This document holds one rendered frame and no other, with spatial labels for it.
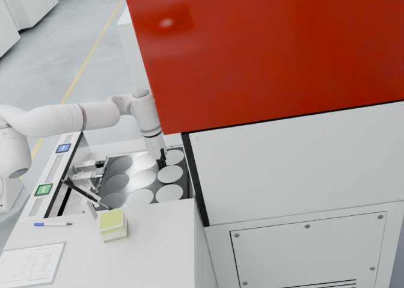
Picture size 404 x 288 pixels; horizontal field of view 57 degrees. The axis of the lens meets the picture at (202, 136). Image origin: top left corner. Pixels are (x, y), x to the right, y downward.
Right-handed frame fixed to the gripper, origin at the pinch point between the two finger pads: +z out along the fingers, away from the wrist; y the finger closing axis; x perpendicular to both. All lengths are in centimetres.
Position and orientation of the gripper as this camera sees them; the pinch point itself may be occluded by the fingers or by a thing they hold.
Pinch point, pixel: (161, 162)
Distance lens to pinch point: 150.1
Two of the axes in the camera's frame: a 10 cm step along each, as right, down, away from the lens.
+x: 8.2, -4.4, 3.8
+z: 1.7, 8.1, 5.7
